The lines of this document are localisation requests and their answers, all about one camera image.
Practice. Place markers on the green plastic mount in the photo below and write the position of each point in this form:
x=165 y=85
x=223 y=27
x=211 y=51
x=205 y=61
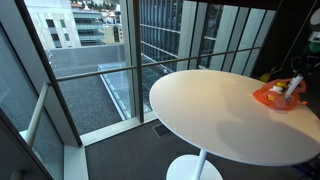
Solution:
x=314 y=46

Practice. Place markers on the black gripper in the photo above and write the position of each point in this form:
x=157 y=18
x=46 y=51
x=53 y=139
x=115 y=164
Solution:
x=304 y=64

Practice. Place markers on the white slanted rail bar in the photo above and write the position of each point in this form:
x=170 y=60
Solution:
x=36 y=115

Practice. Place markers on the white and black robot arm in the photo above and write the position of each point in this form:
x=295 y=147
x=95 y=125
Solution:
x=314 y=31

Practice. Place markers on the white-capped bottle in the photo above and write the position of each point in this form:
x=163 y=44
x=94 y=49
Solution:
x=276 y=89

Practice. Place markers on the orange plastic bag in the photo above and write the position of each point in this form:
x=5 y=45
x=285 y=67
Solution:
x=278 y=100

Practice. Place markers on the white table pedestal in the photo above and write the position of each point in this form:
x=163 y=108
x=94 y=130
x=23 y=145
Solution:
x=195 y=165

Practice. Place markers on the white window frame post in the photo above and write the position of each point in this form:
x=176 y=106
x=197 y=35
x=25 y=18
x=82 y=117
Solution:
x=135 y=60

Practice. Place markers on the yellow object on floor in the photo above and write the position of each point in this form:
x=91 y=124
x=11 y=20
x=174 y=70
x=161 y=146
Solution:
x=265 y=77

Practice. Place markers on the grey metal window handrail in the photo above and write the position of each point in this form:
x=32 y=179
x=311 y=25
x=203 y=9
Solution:
x=156 y=62

